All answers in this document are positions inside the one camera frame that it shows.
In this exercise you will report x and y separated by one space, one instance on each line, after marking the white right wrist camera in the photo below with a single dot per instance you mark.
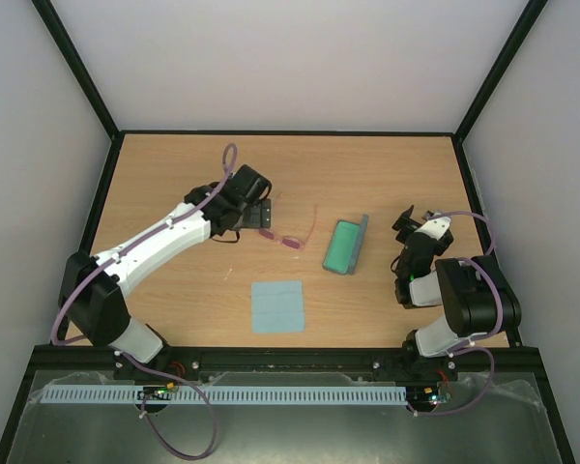
436 225

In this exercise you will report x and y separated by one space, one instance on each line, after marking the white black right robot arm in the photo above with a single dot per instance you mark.
475 296

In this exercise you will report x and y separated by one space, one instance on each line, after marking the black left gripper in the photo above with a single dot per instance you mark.
261 218

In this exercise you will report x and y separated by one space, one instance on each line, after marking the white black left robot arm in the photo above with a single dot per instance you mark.
95 289

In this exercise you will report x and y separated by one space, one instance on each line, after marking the light blue cleaning cloth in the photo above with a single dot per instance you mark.
277 307

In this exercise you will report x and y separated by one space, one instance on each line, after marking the black frame corner post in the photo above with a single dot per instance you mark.
517 36

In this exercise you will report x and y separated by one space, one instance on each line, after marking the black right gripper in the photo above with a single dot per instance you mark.
411 228

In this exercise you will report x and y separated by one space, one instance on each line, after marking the black front mounting rail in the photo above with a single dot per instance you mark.
200 364

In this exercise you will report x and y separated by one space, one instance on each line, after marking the black left rear frame post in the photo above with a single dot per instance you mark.
61 37

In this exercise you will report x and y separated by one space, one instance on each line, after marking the grey-green glasses case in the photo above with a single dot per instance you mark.
345 246

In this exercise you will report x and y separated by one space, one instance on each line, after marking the light blue slotted cable duct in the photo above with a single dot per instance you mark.
225 395

